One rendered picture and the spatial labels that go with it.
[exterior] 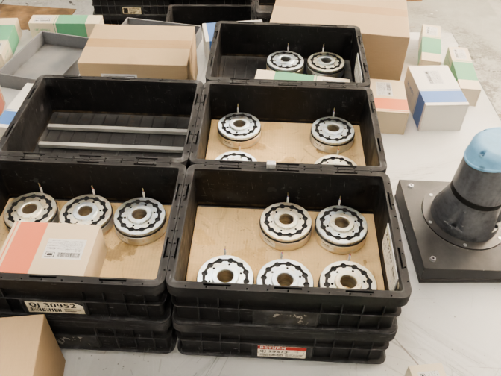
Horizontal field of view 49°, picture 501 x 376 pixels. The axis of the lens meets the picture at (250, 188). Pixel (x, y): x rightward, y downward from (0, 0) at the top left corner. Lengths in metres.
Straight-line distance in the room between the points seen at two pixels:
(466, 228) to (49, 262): 0.84
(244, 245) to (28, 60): 1.14
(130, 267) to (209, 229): 0.17
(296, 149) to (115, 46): 0.64
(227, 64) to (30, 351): 0.96
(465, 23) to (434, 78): 2.20
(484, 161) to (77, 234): 0.79
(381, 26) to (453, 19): 2.25
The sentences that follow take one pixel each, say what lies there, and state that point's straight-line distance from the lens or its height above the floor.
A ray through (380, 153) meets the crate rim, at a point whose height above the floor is 0.93.
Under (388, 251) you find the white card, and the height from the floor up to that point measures 0.89.
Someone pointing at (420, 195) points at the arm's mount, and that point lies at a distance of 1.34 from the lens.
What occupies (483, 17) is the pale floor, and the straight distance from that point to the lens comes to 4.00.
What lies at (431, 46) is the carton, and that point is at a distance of 1.92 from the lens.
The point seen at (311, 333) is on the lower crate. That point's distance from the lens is 0.99.
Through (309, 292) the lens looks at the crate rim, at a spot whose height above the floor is 0.93.
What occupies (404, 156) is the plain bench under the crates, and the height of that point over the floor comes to 0.70.
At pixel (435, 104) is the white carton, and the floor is 0.79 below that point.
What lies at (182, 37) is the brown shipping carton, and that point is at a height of 0.86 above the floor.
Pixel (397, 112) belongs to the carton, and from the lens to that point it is 1.55.
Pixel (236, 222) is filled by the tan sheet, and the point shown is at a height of 0.83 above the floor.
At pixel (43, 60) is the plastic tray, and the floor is 0.70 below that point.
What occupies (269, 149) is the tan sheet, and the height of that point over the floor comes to 0.83.
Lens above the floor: 1.66
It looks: 44 degrees down
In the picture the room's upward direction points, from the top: 1 degrees clockwise
